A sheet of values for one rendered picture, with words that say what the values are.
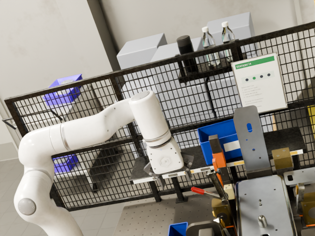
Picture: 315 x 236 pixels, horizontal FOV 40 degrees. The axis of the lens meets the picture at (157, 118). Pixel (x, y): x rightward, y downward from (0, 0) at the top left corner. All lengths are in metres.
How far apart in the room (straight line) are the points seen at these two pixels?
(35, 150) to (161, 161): 0.38
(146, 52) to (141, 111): 2.57
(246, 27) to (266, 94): 1.46
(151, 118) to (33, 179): 0.43
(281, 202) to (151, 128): 0.82
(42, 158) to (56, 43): 3.55
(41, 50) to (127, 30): 1.01
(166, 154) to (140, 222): 1.23
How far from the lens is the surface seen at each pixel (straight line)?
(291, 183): 2.03
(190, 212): 2.50
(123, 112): 1.41
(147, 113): 1.29
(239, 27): 3.67
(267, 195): 1.99
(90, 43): 4.43
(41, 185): 1.44
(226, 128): 2.31
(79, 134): 1.33
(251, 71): 2.22
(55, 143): 1.35
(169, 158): 1.37
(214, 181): 1.85
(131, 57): 3.88
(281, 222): 1.85
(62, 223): 1.51
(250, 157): 2.12
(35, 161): 1.40
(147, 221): 2.55
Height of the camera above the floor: 2.22
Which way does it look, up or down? 25 degrees down
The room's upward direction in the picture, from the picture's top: 19 degrees counter-clockwise
